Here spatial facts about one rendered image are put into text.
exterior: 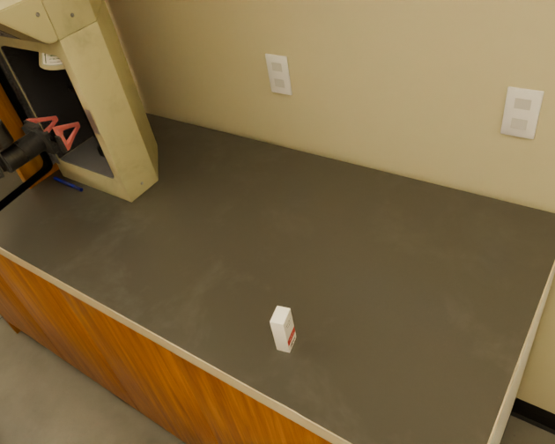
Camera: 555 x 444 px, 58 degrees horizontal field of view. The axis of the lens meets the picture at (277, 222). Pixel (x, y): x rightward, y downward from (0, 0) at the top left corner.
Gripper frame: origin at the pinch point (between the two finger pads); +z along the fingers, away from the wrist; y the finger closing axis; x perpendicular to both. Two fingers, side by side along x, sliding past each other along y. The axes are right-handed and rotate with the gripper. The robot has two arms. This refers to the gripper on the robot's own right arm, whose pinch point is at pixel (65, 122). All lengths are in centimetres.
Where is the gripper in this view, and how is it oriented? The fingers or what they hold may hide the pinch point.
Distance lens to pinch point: 148.4
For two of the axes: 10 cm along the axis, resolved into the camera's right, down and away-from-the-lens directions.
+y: -8.2, -2.8, 5.0
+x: 1.6, 7.3, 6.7
